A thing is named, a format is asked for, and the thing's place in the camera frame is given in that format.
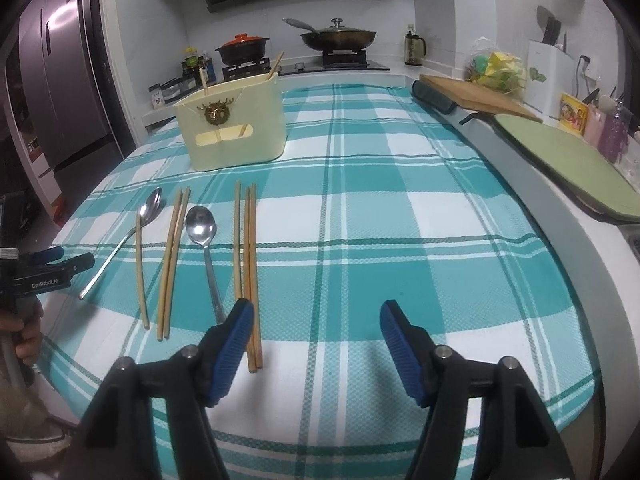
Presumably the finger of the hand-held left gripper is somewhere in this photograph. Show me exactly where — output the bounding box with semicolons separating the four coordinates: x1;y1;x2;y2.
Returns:
49;253;96;277
20;246;67;265

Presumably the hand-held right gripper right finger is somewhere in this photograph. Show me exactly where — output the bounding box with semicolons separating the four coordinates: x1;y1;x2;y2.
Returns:
379;299;576;480

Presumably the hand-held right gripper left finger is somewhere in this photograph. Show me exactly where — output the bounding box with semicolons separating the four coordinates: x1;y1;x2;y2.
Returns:
60;298;256;480

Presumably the long-handled steel spoon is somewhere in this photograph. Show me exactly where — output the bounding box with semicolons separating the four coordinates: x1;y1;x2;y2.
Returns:
79;186;165;301

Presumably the wide steel spoon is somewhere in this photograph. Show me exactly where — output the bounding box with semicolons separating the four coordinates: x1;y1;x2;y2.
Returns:
185;205;227;325

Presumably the cream utensil holder box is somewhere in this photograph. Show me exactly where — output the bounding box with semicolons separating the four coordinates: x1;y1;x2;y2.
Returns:
172;72;287;172

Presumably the person's left hand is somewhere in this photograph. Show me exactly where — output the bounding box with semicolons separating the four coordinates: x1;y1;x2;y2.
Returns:
0;301;45;387

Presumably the teal checked tablecloth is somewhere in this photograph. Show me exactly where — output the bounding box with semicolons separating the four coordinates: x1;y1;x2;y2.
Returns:
37;82;601;480

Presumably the grey refrigerator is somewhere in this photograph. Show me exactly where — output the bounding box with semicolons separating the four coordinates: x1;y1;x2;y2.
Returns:
5;0;126;186

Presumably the green mat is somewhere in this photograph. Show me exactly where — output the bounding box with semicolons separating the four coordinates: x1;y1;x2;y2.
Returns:
492;114;640;223

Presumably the clay pot with orange lid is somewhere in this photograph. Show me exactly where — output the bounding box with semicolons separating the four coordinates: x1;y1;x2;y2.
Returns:
215;34;271;67

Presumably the wooden cutting board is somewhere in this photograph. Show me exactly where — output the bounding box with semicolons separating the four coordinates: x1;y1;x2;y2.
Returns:
419;74;543;123

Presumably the black gas hob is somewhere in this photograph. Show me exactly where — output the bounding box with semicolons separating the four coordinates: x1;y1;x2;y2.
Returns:
220;57;391;81

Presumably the yellow printed box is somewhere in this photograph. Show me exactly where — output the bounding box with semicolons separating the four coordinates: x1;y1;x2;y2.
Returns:
557;92;588;136

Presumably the pink container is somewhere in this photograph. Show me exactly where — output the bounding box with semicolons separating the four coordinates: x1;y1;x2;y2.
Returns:
582;102;608;146

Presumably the clear plastic bag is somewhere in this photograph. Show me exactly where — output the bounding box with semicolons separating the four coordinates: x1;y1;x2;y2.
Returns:
462;37;531;96

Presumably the purple soap bottle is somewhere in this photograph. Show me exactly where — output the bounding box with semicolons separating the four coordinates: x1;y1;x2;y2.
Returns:
597;105;633;163

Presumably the white knife block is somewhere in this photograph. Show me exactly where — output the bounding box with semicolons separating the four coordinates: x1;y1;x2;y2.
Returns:
527;40;576;116

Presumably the glass french press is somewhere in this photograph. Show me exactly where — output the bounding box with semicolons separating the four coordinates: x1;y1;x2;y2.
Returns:
404;24;427;67

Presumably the wok with glass lid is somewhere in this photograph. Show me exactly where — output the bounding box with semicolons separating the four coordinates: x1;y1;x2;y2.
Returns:
281;16;378;53

